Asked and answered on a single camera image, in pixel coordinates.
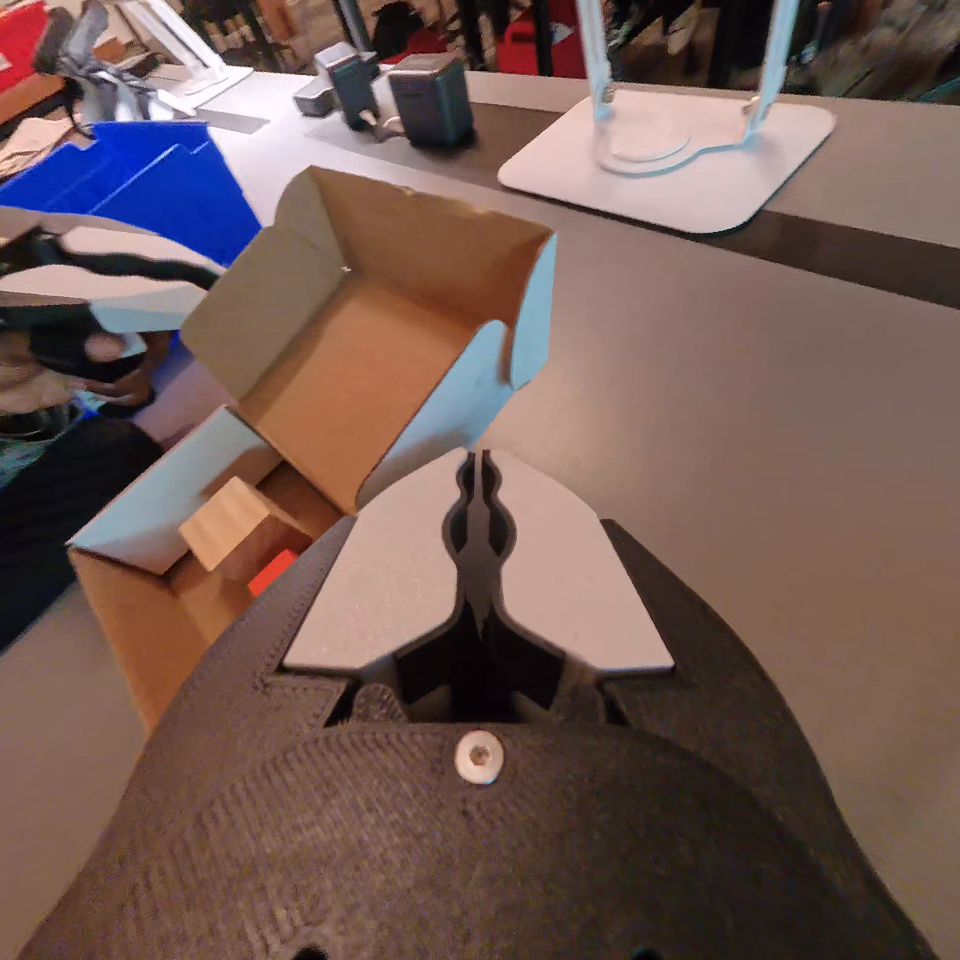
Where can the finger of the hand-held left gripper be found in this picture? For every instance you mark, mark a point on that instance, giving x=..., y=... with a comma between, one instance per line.
x=127, y=244
x=142, y=307

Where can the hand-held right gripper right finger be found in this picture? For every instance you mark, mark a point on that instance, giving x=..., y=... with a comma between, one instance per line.
x=585, y=592

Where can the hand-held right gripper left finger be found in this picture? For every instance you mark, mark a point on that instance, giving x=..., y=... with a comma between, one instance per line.
x=390, y=585

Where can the red block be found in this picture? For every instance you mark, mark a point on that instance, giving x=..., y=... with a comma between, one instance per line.
x=274, y=574

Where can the wooden block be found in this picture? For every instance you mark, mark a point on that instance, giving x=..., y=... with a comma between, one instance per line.
x=232, y=525

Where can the white cardboard box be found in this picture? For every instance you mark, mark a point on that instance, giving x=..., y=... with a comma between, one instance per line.
x=360, y=352

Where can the person's left hand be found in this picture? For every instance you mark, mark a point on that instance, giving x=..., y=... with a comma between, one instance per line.
x=127, y=386

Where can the blue plastic bin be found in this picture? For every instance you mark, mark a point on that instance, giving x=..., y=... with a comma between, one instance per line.
x=150, y=180

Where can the small grey box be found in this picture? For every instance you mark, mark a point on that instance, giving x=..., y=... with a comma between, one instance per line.
x=313, y=97

